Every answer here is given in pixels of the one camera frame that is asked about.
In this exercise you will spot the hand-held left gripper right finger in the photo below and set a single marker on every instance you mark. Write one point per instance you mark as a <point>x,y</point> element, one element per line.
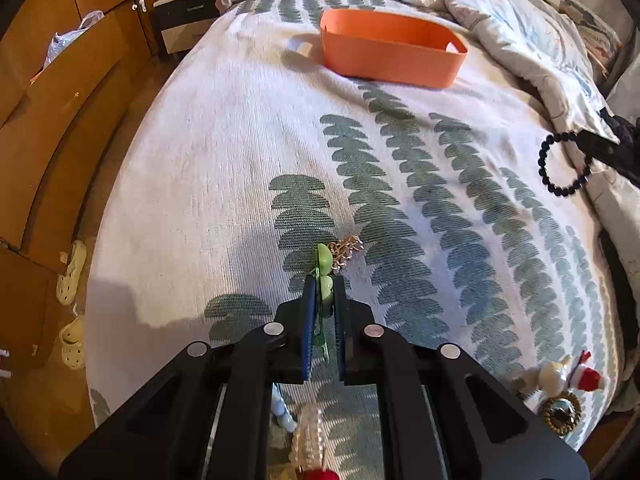
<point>340,332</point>

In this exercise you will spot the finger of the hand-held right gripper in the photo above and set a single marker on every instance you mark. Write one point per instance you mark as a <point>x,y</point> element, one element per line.
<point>597,149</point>

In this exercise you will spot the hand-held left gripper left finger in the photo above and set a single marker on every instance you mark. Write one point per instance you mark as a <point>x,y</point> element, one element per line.
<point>308,332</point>

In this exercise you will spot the green hair clip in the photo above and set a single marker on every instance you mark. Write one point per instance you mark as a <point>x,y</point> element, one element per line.
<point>324,280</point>

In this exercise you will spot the pearl hair claw clip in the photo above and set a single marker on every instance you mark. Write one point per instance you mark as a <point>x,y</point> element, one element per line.
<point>310,435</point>

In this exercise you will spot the red hair clip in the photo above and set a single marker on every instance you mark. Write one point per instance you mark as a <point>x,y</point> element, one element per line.
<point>320,475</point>

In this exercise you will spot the orange plastic basket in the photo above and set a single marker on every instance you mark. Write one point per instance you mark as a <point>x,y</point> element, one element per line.
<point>390,47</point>

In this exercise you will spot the dark cloth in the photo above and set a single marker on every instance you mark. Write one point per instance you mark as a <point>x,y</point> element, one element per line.
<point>627,150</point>

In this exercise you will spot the light blue hair clip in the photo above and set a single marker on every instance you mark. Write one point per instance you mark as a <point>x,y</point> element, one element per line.
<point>284,410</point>

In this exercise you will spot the patterned cushion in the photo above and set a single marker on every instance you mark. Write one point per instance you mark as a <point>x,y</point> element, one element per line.
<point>592,35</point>

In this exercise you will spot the floral light blue duvet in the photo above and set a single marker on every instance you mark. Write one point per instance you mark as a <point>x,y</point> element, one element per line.
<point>520,25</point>

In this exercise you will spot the leaf-print bedspread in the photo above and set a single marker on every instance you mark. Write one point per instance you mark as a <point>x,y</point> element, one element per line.
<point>225,160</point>

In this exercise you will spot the snowman hair clip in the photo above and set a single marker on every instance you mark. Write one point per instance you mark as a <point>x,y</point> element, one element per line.
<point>550,375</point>

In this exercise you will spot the santa hair clip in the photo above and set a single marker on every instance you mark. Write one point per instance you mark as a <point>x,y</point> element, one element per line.
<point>589,375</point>

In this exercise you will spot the cream clog shoe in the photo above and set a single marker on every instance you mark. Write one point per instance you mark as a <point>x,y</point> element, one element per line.
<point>73,345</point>
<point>72,272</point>

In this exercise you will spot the wooden wardrobe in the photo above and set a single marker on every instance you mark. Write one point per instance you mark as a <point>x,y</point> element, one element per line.
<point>50,125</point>

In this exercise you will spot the dark nightstand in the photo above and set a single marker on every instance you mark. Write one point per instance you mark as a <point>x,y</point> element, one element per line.
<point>185,20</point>

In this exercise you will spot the plastic bag in drawer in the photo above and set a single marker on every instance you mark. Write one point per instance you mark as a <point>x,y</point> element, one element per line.
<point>67,42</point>

